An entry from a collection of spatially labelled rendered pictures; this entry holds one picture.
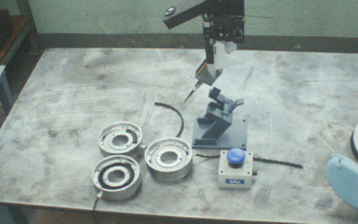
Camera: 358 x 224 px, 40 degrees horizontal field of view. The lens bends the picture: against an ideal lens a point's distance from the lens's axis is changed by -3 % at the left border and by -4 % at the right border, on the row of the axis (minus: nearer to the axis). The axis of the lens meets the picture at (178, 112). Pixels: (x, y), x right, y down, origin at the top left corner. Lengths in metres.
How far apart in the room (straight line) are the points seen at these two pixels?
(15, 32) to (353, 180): 2.31
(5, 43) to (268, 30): 1.41
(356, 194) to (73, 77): 0.88
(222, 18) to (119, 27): 1.94
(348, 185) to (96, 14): 2.20
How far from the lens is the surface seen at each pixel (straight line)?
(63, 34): 3.05
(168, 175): 1.11
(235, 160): 1.07
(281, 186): 1.12
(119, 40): 2.96
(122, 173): 1.14
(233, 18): 1.00
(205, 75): 1.10
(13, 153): 1.30
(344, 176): 0.91
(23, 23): 2.98
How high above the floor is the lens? 1.65
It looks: 41 degrees down
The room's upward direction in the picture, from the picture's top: 6 degrees counter-clockwise
